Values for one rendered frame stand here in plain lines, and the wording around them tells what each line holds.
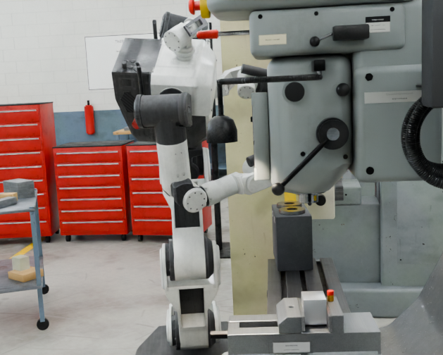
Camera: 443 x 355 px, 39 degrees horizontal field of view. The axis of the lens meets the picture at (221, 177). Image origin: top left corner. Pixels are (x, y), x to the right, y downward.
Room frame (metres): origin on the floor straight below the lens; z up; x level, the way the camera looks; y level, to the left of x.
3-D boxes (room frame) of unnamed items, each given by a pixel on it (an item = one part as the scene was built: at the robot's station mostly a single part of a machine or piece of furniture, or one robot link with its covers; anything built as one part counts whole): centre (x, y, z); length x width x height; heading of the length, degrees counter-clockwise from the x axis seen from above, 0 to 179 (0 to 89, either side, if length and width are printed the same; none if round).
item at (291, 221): (2.11, -0.24, 1.04); 0.22 x 0.12 x 0.20; 179
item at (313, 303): (1.38, -0.20, 1.05); 0.06 x 0.05 x 0.06; 177
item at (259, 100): (1.50, -0.10, 1.45); 0.04 x 0.04 x 0.21; 85
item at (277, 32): (1.48, -0.25, 1.68); 0.34 x 0.24 x 0.10; 85
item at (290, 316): (1.38, -0.15, 1.03); 0.12 x 0.06 x 0.04; 177
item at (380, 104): (1.47, -0.41, 1.47); 0.24 x 0.19 x 0.26; 175
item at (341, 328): (1.38, -0.17, 1.00); 0.35 x 0.15 x 0.11; 87
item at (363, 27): (1.34, -0.26, 1.66); 0.12 x 0.04 x 0.04; 85
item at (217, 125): (1.43, -0.01, 1.47); 0.07 x 0.07 x 0.06
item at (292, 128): (1.48, -0.22, 1.47); 0.21 x 0.19 x 0.32; 175
